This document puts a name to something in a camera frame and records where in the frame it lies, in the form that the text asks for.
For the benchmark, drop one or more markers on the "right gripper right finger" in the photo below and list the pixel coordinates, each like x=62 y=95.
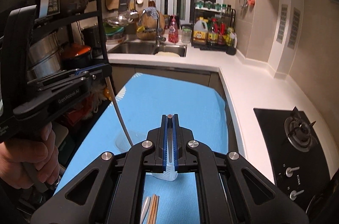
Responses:
x=229 y=188

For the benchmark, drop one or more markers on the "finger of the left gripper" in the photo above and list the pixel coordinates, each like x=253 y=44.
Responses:
x=90 y=68
x=93 y=76

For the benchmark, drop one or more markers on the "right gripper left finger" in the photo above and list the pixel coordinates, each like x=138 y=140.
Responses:
x=110 y=189

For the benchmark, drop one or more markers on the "grey handled metal fork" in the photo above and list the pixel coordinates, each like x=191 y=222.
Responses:
x=145 y=208

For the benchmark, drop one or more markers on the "white ceramic spoon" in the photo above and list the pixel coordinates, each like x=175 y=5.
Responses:
x=115 y=105

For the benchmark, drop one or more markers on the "steel kitchen sink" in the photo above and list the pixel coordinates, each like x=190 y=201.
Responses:
x=148 y=48

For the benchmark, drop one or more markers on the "kitchen faucet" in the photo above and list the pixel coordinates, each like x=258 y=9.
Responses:
x=151 y=25

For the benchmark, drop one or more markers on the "person's left hand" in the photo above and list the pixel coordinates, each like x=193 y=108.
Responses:
x=42 y=154

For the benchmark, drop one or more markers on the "orange pot lid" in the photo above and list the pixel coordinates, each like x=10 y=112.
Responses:
x=74 y=50

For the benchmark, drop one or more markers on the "stainless steel stockpot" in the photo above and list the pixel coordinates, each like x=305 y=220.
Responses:
x=44 y=56

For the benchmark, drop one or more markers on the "black metal shelf rack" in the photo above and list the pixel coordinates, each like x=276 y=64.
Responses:
x=93 y=36

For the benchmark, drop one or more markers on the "clear plastic utensil holder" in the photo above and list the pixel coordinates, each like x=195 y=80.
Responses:
x=121 y=142

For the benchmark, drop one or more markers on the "black gas stove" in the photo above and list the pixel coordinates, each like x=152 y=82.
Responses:
x=297 y=159

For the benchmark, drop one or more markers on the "red dish soap bottle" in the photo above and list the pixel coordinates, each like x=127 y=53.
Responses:
x=173 y=35

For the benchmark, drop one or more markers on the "glass jar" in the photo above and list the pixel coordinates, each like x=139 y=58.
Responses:
x=186 y=35

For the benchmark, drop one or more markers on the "yellow oil bottle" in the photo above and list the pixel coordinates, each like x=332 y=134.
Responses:
x=200 y=31

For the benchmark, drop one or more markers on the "black spice rack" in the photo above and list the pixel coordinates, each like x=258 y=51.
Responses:
x=220 y=19

